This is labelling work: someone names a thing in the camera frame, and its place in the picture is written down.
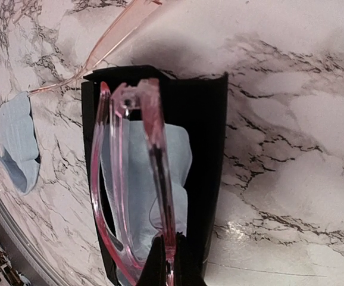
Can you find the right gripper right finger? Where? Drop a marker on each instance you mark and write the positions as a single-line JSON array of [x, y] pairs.
[[185, 271]]

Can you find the clear purple lens sunglasses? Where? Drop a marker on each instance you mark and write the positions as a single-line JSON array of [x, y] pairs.
[[109, 177]]

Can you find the front aluminium rail base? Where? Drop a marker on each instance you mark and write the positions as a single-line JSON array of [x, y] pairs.
[[22, 254]]

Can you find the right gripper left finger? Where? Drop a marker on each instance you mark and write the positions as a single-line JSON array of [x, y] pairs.
[[154, 270]]

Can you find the blue cleaning cloth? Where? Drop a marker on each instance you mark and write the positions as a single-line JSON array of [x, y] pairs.
[[144, 214], [20, 153]]

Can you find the pink frame sunglasses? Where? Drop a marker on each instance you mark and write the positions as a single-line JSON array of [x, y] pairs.
[[119, 30]]

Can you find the black glasses case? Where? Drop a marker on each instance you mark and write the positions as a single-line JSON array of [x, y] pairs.
[[199, 105]]

